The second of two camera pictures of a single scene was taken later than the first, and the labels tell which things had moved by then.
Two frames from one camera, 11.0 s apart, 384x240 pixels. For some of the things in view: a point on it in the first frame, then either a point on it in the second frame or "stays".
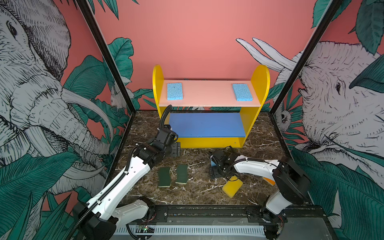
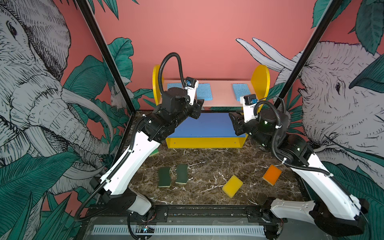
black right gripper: (214, 173) -> (241, 127)
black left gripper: (176, 149) -> (197, 107)
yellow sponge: (232, 186) stays
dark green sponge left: (164, 177) stays
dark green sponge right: (182, 175) stays
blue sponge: (242, 92) stays
